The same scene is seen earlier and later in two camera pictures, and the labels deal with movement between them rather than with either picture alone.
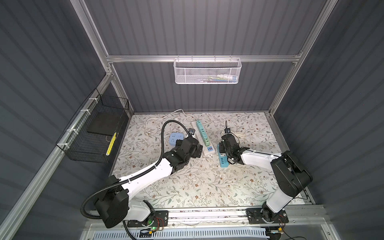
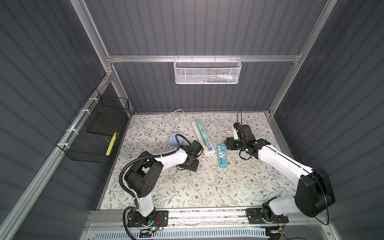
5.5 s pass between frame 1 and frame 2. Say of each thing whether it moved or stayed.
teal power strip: stayed
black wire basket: stayed
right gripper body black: moved
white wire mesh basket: stayed
